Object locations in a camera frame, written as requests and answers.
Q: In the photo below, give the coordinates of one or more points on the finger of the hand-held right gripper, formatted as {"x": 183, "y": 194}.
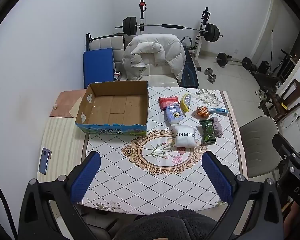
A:
{"x": 286, "y": 146}

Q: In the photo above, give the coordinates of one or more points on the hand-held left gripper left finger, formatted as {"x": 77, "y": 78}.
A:
{"x": 86, "y": 177}

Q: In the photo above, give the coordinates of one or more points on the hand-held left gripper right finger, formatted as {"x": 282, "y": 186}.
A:
{"x": 217, "y": 177}

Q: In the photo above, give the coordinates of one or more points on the green wet wipes packet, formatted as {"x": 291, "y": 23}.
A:
{"x": 207, "y": 131}

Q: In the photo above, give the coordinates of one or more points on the purple grey cloth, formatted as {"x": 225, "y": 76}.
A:
{"x": 217, "y": 127}

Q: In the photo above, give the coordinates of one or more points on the white soft pack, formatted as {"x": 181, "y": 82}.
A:
{"x": 183, "y": 136}

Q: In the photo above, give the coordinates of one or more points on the long light blue packet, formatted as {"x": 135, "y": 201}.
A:
{"x": 218, "y": 110}

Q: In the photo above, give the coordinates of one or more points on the orange snack packet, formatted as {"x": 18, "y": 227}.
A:
{"x": 203, "y": 112}

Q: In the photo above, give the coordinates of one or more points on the blue tissue pack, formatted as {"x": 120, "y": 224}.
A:
{"x": 175, "y": 116}

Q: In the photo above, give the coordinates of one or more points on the cardboard box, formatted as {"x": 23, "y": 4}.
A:
{"x": 115, "y": 107}

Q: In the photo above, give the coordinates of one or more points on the yellow banana-shaped packet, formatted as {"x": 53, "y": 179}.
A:
{"x": 185, "y": 102}

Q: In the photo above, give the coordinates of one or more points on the red snack packet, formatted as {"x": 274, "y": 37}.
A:
{"x": 168, "y": 102}

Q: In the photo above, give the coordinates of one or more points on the person's right hand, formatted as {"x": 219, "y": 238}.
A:
{"x": 292, "y": 217}

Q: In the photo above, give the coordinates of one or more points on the grey office chair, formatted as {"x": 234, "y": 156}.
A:
{"x": 258, "y": 140}

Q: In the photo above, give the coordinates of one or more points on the beige striped table mat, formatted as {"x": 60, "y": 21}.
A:
{"x": 62, "y": 142}

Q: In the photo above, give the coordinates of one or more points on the blue smartphone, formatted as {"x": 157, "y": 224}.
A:
{"x": 45, "y": 161}

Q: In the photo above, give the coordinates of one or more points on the dark wooden chair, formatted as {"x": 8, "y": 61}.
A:
{"x": 293, "y": 92}

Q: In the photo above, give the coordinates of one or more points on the pair of light shoes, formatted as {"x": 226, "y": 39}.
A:
{"x": 261, "y": 93}

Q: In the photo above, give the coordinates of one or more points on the brown paper sheet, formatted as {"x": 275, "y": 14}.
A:
{"x": 76, "y": 107}

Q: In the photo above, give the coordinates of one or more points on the person's dark fleece clothing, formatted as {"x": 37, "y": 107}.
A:
{"x": 165, "y": 226}

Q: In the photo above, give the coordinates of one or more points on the black speaker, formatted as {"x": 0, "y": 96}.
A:
{"x": 264, "y": 67}

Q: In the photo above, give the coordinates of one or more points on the chrome dumbbell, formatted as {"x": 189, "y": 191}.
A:
{"x": 212, "y": 78}
{"x": 208, "y": 70}

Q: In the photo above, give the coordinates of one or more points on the dark weight bench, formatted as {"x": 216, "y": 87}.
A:
{"x": 190, "y": 75}

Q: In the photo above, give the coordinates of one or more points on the small red white box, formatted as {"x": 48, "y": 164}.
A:
{"x": 117, "y": 75}

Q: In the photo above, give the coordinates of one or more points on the short black barbell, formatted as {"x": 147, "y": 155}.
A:
{"x": 222, "y": 59}

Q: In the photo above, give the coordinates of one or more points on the blue folded mat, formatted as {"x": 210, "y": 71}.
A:
{"x": 98, "y": 67}

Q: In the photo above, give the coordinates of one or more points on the white padded chair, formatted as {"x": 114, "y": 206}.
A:
{"x": 162, "y": 78}
{"x": 107, "y": 42}

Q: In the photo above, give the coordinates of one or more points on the black metal stand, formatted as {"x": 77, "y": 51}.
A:
{"x": 88, "y": 42}

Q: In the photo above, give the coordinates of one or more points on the white barbell rack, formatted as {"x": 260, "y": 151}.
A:
{"x": 202, "y": 37}

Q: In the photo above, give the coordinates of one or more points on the white puffer jacket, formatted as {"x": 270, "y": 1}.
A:
{"x": 162, "y": 50}

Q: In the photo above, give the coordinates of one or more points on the black barbell on rack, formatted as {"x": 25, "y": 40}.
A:
{"x": 130, "y": 26}

